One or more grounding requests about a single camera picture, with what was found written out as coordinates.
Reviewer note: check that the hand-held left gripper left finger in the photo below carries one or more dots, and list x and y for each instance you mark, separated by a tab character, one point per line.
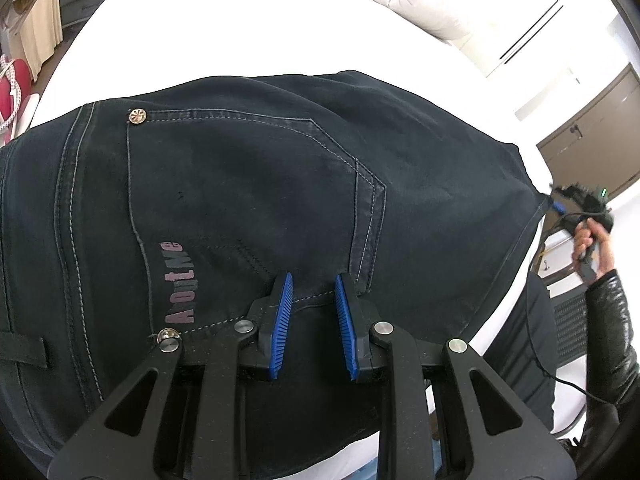
280	325

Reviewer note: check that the dark denim pants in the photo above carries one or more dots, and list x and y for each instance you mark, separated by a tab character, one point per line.
250	185

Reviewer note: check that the dark grille panel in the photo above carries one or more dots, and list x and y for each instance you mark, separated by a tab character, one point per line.
570	330

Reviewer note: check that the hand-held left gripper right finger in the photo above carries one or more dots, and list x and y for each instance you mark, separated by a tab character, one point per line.
346	325

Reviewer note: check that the beige curtain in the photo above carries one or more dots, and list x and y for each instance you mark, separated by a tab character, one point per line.
40	35

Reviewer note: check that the brown door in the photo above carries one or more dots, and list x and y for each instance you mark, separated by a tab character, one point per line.
600	130

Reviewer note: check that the bed with white sheet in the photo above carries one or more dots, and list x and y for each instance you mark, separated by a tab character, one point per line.
225	35

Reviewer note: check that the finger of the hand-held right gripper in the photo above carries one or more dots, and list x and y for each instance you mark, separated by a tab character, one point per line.
560	199

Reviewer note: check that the person's right hand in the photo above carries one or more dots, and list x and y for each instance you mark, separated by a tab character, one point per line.
606	255

